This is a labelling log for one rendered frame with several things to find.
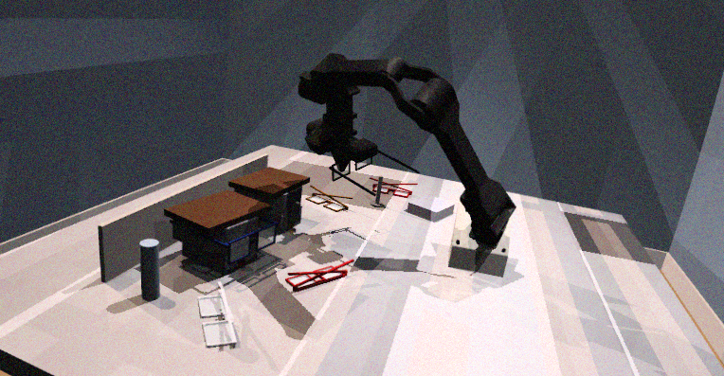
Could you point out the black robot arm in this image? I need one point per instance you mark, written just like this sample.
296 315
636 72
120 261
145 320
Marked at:
435 109

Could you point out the grey flat panel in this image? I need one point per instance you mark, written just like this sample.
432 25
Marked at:
119 238

